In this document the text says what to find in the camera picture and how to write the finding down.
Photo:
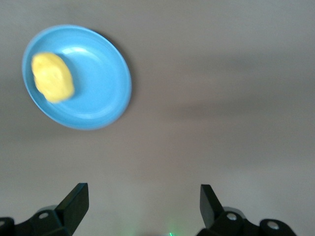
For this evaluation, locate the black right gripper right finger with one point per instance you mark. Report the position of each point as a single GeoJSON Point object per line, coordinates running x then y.
{"type": "Point", "coordinates": [211, 209]}

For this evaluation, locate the blue plate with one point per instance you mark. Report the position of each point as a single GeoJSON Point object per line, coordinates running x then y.
{"type": "Point", "coordinates": [98, 81]}

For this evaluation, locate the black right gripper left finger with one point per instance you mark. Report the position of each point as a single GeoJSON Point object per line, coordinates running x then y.
{"type": "Point", "coordinates": [71, 209]}

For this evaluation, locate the yellow potato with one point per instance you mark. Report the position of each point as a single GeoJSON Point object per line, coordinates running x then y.
{"type": "Point", "coordinates": [53, 77]}

